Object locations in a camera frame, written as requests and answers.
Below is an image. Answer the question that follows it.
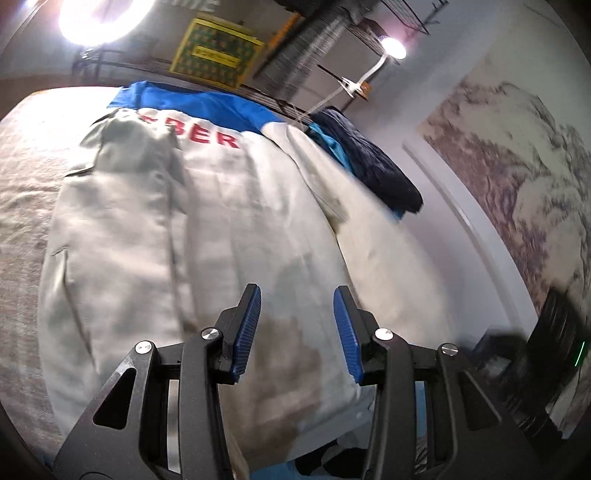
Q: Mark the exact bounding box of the grey plaid hanging coat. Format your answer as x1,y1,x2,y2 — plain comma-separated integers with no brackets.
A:
256,0,370,102

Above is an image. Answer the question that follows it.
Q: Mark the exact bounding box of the ring light on stand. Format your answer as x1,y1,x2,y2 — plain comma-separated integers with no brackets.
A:
58,0,155,47

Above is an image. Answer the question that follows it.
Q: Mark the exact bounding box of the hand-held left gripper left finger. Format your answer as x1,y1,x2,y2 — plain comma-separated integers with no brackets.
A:
53,283,262,480

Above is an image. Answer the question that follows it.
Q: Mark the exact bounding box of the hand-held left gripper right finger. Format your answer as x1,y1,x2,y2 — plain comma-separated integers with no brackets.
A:
333,285,532,480

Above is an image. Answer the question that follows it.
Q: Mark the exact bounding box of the beige and blue jacket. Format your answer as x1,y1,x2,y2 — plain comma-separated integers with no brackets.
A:
39,80,458,476

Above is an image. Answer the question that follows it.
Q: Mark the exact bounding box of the folded light blue garment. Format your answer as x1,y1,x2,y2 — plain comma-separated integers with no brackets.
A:
307,122,358,176

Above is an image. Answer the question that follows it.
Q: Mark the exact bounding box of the orange hanging scarf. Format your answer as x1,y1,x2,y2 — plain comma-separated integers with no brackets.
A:
265,14,301,61

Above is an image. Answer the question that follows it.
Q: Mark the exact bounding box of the landscape wall painting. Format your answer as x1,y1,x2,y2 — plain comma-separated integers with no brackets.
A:
418,48,591,439

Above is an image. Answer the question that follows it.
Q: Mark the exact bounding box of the folded navy quilted jacket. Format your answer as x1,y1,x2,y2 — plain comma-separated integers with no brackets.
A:
314,107,424,215

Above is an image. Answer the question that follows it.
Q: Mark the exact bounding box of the yellow patterned box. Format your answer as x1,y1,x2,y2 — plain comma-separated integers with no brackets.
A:
168,17,265,90

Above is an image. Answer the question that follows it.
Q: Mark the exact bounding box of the black metal clothes rack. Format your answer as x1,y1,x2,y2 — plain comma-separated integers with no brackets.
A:
71,0,448,125

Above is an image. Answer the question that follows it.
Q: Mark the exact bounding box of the white clip lamp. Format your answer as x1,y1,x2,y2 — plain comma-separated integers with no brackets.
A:
307,34,407,114

